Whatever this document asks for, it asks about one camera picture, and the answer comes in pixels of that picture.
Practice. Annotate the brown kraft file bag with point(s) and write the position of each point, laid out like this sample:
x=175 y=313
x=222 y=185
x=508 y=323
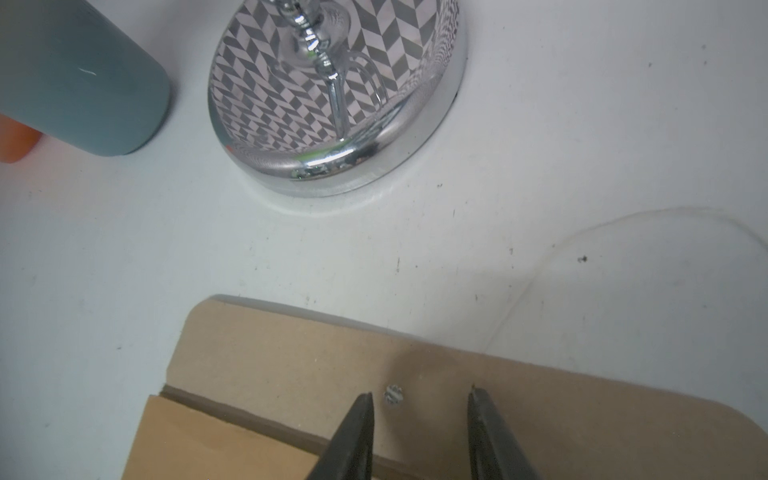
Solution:
x=257 y=392

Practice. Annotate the chrome glass holder stand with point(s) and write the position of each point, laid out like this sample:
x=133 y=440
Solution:
x=319 y=98

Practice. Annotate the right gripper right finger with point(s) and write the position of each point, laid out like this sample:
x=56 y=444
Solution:
x=494 y=452

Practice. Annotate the grey-blue cup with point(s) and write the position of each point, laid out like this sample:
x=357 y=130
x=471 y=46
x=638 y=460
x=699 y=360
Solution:
x=70 y=73

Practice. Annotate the orange plastic bowl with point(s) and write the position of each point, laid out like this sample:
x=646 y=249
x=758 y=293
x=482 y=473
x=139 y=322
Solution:
x=16 y=140

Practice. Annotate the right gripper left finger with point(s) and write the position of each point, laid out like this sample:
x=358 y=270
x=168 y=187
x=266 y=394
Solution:
x=349 y=454

